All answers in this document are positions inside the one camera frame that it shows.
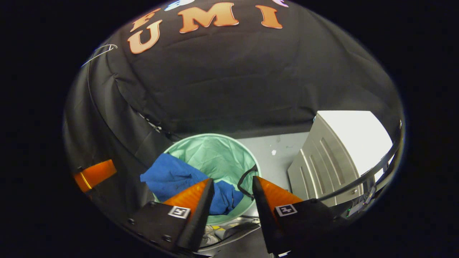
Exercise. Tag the white metal cabinet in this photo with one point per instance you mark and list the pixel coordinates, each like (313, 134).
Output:
(340, 143)

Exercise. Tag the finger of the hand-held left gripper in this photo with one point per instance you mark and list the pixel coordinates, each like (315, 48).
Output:
(95, 174)

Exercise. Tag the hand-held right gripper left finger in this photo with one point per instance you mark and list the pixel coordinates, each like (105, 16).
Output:
(200, 218)

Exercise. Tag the black backdrop cloth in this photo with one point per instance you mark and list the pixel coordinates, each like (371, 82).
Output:
(233, 79)

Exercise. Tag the white plastic hanger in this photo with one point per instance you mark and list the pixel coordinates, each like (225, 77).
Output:
(109, 46)

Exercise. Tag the black clothes rack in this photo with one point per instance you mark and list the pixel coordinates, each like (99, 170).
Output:
(358, 181)

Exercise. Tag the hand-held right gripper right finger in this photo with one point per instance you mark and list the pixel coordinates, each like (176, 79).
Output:
(263, 215)

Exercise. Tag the green laundry hamper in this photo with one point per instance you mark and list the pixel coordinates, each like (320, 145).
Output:
(215, 157)

